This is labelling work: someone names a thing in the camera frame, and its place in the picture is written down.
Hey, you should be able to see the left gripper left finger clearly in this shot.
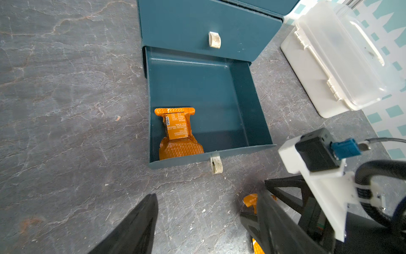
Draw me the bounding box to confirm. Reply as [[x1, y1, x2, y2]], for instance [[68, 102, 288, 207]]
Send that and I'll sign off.
[[90, 193, 159, 254]]

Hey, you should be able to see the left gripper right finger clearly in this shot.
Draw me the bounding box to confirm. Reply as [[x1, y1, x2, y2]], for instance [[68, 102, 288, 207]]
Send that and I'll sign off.
[[257, 190, 326, 254]]

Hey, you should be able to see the clear plastic storage box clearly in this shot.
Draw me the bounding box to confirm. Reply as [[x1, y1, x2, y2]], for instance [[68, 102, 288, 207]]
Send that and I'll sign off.
[[281, 1, 402, 119]]

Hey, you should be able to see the teal bottom drawer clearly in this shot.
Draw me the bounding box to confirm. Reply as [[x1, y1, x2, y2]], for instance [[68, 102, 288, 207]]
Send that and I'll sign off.
[[143, 47, 274, 169]]

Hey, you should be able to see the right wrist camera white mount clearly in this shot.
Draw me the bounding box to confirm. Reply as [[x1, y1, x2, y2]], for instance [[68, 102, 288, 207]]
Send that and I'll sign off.
[[278, 128, 385, 242]]

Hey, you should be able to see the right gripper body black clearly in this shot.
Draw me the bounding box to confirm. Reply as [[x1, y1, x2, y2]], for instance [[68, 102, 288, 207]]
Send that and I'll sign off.
[[299, 189, 336, 251]]

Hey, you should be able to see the orange cookie packet top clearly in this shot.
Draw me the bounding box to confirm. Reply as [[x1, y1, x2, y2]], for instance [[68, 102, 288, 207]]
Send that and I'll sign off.
[[243, 194, 258, 214]]

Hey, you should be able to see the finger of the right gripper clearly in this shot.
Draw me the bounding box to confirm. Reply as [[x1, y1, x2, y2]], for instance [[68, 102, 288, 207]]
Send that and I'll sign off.
[[240, 212, 262, 246], [264, 175, 313, 217]]

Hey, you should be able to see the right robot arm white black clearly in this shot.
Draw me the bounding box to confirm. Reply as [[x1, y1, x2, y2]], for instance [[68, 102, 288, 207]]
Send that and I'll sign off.
[[240, 129, 406, 254]]

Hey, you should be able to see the orange cookie packet bottom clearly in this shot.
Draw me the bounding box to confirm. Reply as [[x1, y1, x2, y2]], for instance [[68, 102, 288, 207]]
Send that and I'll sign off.
[[252, 238, 264, 254]]

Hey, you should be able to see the dark teal drawer cabinet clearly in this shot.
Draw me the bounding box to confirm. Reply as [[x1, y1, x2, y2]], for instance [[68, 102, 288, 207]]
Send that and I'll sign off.
[[137, 0, 298, 62]]

